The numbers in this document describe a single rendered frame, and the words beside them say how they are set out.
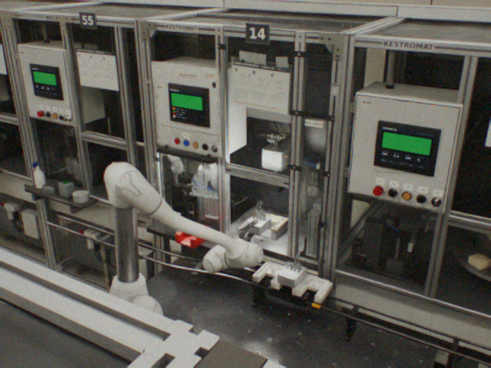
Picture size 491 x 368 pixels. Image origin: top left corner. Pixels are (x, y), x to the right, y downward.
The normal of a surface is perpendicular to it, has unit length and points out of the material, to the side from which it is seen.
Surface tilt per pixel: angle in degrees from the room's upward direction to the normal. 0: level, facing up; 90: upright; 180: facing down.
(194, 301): 0
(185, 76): 90
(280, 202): 90
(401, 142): 90
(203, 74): 90
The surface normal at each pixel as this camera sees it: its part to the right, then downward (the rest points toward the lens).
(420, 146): -0.51, 0.35
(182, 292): 0.00, -0.91
